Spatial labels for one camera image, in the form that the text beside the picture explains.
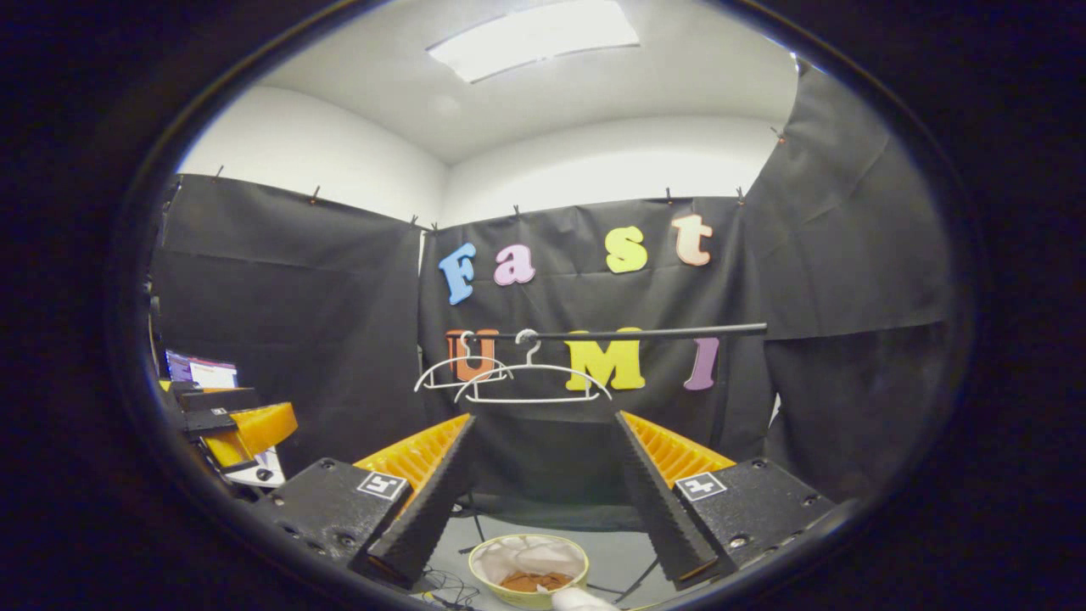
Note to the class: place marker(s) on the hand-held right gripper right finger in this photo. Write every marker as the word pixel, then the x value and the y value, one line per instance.
pixel 657 501

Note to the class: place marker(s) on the white cloth lump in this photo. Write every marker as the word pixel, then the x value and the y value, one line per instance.
pixel 581 601

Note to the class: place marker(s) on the round yellow-rimmed laundry hamper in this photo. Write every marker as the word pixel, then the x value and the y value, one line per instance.
pixel 484 585

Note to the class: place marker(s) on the white clothes hanger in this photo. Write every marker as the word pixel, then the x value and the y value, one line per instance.
pixel 534 367
pixel 437 369

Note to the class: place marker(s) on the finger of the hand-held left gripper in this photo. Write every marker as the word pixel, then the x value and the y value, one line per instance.
pixel 263 424
pixel 225 450

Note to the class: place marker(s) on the brown shirt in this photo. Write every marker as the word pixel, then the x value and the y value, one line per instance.
pixel 534 582

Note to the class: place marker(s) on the black backdrop cloth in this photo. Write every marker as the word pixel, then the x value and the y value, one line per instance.
pixel 322 322

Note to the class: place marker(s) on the laptop screen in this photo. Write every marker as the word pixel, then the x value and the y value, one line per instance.
pixel 204 372

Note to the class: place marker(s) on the black clothes rack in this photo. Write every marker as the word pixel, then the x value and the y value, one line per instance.
pixel 679 330

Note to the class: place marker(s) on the ceiling light panel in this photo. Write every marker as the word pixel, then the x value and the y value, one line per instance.
pixel 534 38

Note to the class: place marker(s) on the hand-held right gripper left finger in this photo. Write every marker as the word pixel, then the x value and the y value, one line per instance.
pixel 433 501

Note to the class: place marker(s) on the white desk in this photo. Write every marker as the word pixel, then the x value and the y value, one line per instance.
pixel 273 462

